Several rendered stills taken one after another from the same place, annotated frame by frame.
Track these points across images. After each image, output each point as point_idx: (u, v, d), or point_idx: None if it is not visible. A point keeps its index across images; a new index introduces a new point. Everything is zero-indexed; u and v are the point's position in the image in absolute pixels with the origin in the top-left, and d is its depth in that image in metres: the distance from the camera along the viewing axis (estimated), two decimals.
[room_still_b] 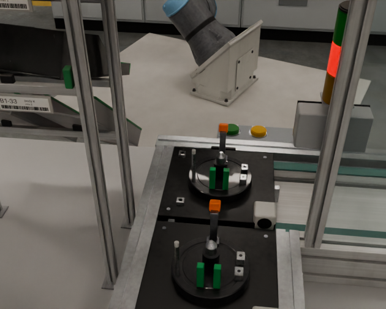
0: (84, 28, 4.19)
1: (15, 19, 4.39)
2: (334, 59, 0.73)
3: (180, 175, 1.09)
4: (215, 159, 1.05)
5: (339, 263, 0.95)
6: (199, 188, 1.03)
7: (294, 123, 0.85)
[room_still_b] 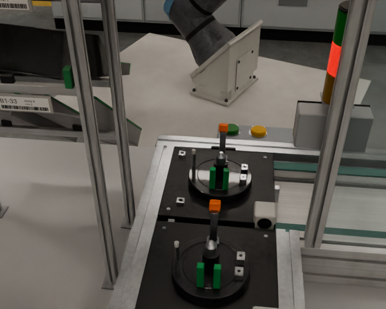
0: (84, 28, 4.19)
1: (15, 19, 4.39)
2: (334, 59, 0.73)
3: (180, 175, 1.09)
4: (215, 159, 1.05)
5: (339, 263, 0.95)
6: (199, 188, 1.03)
7: (294, 123, 0.85)
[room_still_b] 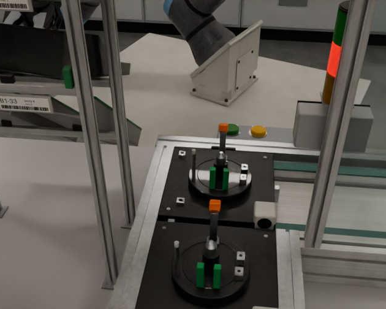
0: (84, 28, 4.19)
1: None
2: (334, 59, 0.73)
3: (180, 175, 1.09)
4: (215, 159, 1.05)
5: (339, 263, 0.95)
6: (199, 188, 1.03)
7: (294, 123, 0.85)
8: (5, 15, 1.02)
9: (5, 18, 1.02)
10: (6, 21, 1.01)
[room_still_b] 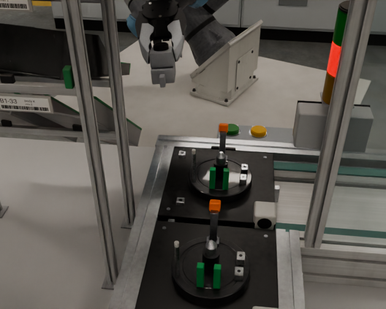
0: (84, 28, 4.19)
1: (15, 19, 4.39)
2: (334, 59, 0.73)
3: (180, 175, 1.09)
4: (215, 159, 1.05)
5: (339, 263, 0.95)
6: (199, 188, 1.03)
7: (294, 123, 0.85)
8: (137, 31, 0.96)
9: (138, 34, 0.96)
10: (141, 37, 0.96)
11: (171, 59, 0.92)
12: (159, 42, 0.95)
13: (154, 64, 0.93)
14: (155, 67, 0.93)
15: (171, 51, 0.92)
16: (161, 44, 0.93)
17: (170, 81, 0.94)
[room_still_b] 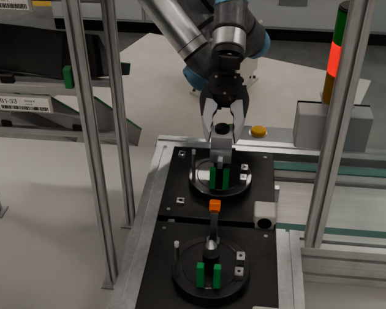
0: (84, 28, 4.19)
1: (15, 19, 4.39)
2: (334, 59, 0.73)
3: (180, 175, 1.09)
4: None
5: (339, 263, 0.95)
6: (199, 188, 1.03)
7: (294, 123, 0.85)
8: (201, 107, 1.00)
9: (202, 110, 1.00)
10: (204, 114, 1.00)
11: (231, 143, 0.97)
12: (221, 123, 0.99)
13: (214, 146, 0.98)
14: (215, 148, 0.98)
15: (231, 137, 0.97)
16: (223, 127, 0.98)
17: (227, 162, 0.99)
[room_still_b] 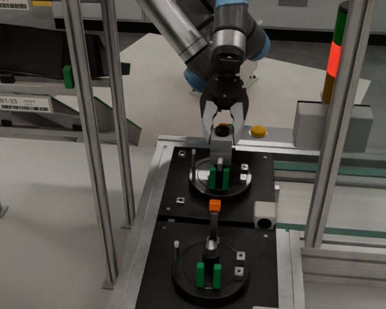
0: (84, 28, 4.19)
1: (15, 19, 4.39)
2: (334, 59, 0.73)
3: (180, 175, 1.09)
4: None
5: (339, 263, 0.95)
6: (199, 188, 1.03)
7: (294, 123, 0.85)
8: (201, 110, 1.01)
9: (202, 113, 1.01)
10: (205, 117, 1.01)
11: (231, 146, 0.98)
12: (221, 125, 1.00)
13: (214, 148, 0.99)
14: (215, 151, 1.00)
15: (231, 140, 0.98)
16: (223, 129, 0.99)
17: (227, 164, 1.01)
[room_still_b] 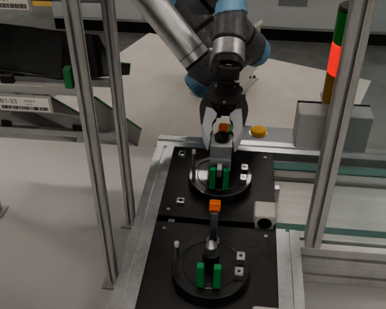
0: (84, 28, 4.19)
1: (15, 19, 4.39)
2: (334, 59, 0.73)
3: (180, 175, 1.09)
4: None
5: (339, 263, 0.95)
6: (199, 188, 1.03)
7: (294, 123, 0.85)
8: (201, 116, 1.02)
9: (202, 119, 1.02)
10: (204, 123, 1.02)
11: (230, 152, 0.99)
12: (220, 132, 1.01)
13: (214, 154, 1.00)
14: (214, 156, 1.00)
15: (230, 146, 0.99)
16: (222, 135, 1.00)
17: None
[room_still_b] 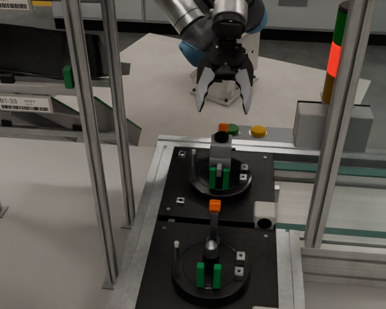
0: (84, 28, 4.19)
1: (15, 19, 4.39)
2: (334, 59, 0.73)
3: (180, 175, 1.09)
4: None
5: (339, 263, 0.95)
6: (199, 188, 1.03)
7: (294, 123, 0.85)
8: (198, 75, 0.97)
9: (198, 78, 0.97)
10: (200, 83, 0.97)
11: (230, 152, 0.99)
12: (220, 132, 1.01)
13: (214, 154, 1.00)
14: (214, 156, 1.00)
15: (230, 146, 0.99)
16: (222, 135, 1.00)
17: None
